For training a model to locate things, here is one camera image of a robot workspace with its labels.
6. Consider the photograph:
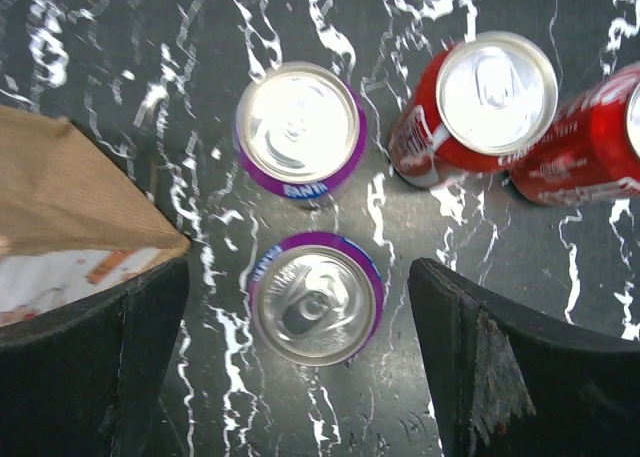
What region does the purple soda can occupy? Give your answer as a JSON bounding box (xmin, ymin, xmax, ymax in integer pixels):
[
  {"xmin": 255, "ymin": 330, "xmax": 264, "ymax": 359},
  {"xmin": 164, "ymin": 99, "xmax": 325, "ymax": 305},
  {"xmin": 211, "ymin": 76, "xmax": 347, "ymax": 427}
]
[
  {"xmin": 249, "ymin": 231, "xmax": 384, "ymax": 367},
  {"xmin": 233, "ymin": 61, "xmax": 367, "ymax": 209}
]

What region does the printed canvas tote bag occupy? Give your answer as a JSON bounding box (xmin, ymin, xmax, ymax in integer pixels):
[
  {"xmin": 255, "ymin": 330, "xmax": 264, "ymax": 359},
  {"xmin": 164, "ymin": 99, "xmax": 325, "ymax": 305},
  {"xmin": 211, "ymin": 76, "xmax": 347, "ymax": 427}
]
[{"xmin": 1, "ymin": 107, "xmax": 190, "ymax": 325}]

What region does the red cola can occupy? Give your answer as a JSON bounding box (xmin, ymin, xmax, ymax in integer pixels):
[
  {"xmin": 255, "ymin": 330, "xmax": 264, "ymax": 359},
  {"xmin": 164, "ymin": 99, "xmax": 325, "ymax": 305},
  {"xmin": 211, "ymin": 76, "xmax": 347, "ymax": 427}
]
[
  {"xmin": 387, "ymin": 31, "xmax": 558, "ymax": 188},
  {"xmin": 509, "ymin": 62, "xmax": 639, "ymax": 206}
]

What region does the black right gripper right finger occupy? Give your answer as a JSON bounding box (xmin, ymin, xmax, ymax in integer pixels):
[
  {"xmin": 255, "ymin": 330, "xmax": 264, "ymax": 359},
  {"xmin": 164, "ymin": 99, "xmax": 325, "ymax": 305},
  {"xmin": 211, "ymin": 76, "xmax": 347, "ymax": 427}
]
[{"xmin": 407, "ymin": 258, "xmax": 639, "ymax": 456}]

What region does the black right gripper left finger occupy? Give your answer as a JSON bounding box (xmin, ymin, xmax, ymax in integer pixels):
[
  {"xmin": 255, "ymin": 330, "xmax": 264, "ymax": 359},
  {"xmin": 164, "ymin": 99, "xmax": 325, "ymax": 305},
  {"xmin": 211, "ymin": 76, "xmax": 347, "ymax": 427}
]
[{"xmin": 1, "ymin": 258, "xmax": 189, "ymax": 456}]

